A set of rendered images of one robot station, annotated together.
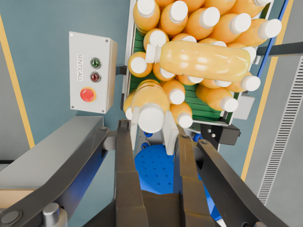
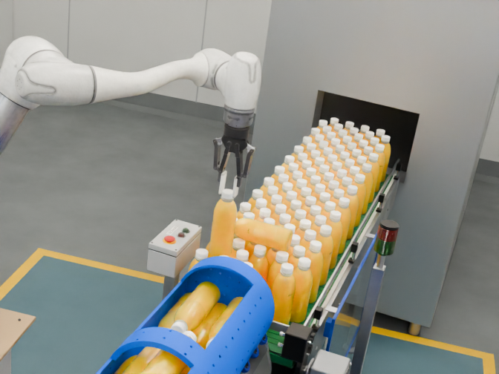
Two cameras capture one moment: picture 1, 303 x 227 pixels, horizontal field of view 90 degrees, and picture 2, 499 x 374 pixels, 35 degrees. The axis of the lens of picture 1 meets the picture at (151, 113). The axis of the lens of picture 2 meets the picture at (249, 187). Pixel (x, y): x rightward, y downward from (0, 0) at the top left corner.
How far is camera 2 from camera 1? 2.48 m
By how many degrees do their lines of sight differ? 84
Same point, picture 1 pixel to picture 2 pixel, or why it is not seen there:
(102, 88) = (183, 241)
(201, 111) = (272, 338)
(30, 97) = not seen: outside the picture
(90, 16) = not seen: outside the picture
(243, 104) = (334, 360)
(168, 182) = (220, 272)
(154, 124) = (229, 192)
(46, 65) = not seen: outside the picture
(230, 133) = (301, 327)
